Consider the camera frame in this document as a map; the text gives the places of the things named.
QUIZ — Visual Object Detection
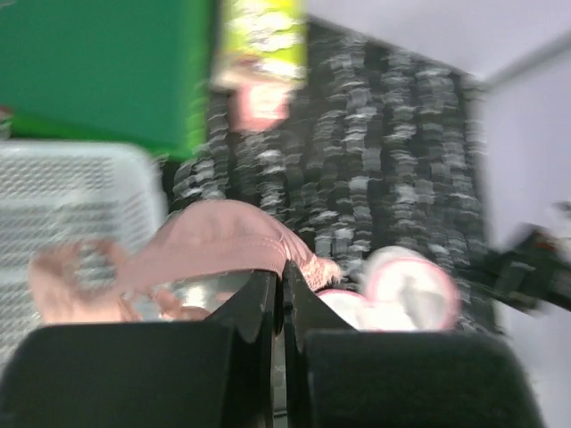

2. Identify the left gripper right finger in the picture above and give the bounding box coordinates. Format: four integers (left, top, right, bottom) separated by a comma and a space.
283, 262, 543, 428

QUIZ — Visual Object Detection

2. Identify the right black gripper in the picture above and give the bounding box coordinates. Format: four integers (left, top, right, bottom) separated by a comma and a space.
484, 202, 570, 312

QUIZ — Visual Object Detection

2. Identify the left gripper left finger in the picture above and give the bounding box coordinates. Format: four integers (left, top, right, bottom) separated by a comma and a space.
1, 271, 277, 427

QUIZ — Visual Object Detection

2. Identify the white mesh laundry bag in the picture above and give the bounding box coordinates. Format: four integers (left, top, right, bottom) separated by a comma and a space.
318, 246, 460, 332

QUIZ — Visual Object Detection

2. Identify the pink lace bra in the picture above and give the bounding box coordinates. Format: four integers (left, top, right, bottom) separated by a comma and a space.
29, 199, 343, 324

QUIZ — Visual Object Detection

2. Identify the black marble mat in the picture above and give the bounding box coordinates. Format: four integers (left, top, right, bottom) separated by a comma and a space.
163, 23, 485, 328

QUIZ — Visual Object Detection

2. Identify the white plastic basket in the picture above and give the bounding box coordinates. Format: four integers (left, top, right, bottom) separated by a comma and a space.
1, 140, 167, 329

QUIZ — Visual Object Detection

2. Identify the small pink box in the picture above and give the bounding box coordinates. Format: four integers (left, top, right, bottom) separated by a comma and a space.
228, 82, 290, 132

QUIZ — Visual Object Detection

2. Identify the green folder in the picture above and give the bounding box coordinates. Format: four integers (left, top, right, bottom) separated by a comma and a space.
1, 0, 217, 160

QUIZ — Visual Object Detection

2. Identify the green printed box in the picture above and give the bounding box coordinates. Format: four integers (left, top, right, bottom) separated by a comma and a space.
211, 0, 307, 90

